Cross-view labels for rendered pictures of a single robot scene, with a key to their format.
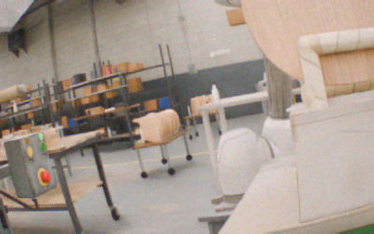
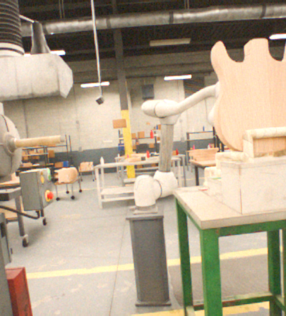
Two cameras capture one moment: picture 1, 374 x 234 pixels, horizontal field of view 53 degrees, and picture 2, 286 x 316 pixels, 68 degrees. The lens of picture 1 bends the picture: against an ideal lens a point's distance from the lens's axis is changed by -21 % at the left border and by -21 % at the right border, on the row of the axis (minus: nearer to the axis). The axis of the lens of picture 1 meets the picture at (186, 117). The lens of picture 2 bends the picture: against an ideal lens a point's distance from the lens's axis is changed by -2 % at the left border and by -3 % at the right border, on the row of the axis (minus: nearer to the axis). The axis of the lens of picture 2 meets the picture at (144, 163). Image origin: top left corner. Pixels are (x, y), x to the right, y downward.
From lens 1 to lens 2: 0.39 m
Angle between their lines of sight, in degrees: 20
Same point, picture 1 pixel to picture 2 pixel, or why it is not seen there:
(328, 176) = (255, 192)
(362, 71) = (270, 147)
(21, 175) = (33, 195)
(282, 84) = (168, 156)
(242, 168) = (148, 193)
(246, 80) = (106, 156)
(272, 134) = (160, 178)
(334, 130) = (259, 172)
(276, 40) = (230, 131)
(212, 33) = (92, 132)
